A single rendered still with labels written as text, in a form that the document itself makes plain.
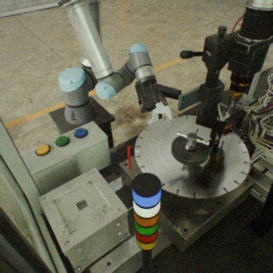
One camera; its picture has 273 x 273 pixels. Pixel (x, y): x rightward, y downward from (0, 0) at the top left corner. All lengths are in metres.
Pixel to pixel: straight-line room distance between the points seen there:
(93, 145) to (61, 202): 0.24
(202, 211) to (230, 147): 0.21
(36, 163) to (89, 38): 0.46
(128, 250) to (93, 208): 0.17
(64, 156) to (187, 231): 0.44
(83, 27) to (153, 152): 0.49
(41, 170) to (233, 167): 0.57
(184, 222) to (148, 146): 0.23
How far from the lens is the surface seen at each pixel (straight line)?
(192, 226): 0.69
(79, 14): 0.89
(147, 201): 0.36
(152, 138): 0.74
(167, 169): 0.66
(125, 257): 0.74
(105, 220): 0.63
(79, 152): 0.81
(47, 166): 0.80
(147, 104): 0.85
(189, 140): 0.67
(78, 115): 1.12
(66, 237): 0.63
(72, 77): 1.06
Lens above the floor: 1.46
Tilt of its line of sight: 42 degrees down
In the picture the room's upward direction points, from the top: 3 degrees counter-clockwise
